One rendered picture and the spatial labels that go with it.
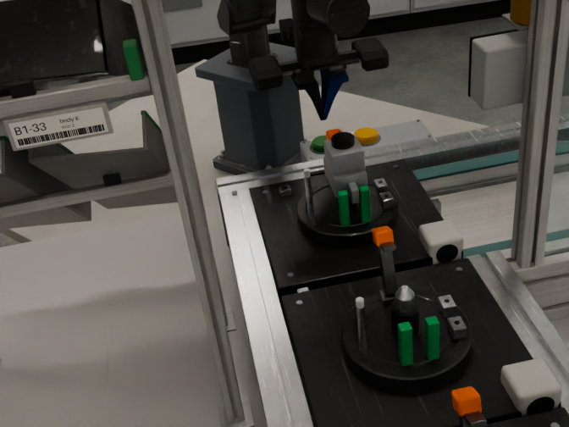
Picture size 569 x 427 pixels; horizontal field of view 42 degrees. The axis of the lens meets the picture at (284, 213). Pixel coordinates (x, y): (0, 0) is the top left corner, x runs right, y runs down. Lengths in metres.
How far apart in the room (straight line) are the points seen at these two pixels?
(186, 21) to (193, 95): 2.35
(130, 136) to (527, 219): 0.91
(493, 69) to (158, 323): 0.57
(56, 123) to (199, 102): 1.00
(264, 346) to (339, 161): 0.25
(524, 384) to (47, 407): 0.58
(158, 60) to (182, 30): 3.40
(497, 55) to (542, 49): 0.05
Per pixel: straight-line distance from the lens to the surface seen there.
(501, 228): 1.10
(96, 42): 0.70
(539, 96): 0.84
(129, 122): 1.64
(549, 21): 0.81
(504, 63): 0.84
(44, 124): 0.68
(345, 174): 0.96
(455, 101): 3.47
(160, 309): 1.10
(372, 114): 1.52
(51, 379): 1.06
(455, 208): 1.14
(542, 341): 0.88
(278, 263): 0.96
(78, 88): 0.67
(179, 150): 0.70
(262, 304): 0.93
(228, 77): 1.26
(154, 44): 0.65
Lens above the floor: 1.56
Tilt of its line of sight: 34 degrees down
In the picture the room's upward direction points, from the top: 8 degrees counter-clockwise
